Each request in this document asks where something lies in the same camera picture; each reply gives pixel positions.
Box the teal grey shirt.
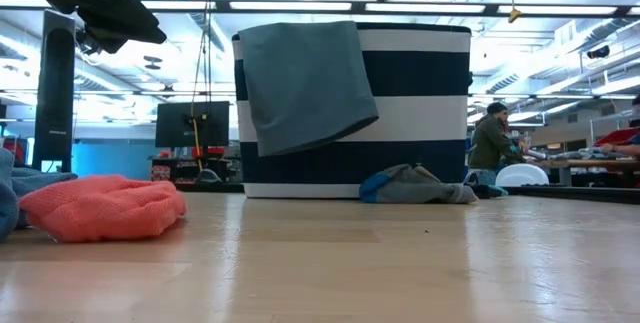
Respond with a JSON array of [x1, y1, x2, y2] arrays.
[[237, 20, 380, 158]]

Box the coral orange garment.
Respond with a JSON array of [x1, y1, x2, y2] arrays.
[[18, 174, 188, 244]]

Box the dusty blue small garment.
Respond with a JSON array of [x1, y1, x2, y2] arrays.
[[0, 147, 79, 243]]

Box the grey blue sock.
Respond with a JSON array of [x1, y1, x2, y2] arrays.
[[358, 163, 479, 205]]

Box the grey clothes pile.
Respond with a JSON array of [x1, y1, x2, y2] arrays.
[[529, 146, 624, 162]]

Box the black mounted device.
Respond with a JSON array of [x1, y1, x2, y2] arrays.
[[74, 30, 102, 57]]

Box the black monitor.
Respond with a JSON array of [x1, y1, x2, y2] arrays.
[[154, 101, 231, 149]]

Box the navy white striped fabric basket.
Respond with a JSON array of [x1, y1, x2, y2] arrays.
[[231, 21, 474, 200]]

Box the red storage rack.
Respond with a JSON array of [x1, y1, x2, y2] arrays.
[[149, 146, 236, 184]]

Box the red tool cart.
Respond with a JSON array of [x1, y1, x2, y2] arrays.
[[0, 135, 30, 165]]

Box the person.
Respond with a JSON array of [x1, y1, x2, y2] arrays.
[[599, 93, 640, 159], [467, 101, 534, 172]]

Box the white round object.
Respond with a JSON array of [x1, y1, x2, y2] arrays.
[[494, 162, 550, 188]]

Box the wooden background table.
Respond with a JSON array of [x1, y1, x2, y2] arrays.
[[529, 157, 640, 188]]

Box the red fabric item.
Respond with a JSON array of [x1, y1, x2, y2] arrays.
[[593, 127, 640, 148]]

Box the black vertical post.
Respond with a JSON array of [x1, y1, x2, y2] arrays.
[[32, 9, 77, 174]]

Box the black ceiling camera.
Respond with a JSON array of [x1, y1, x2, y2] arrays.
[[586, 44, 612, 60]]

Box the black aluminium table frame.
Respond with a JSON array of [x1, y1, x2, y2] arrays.
[[174, 181, 640, 205]]

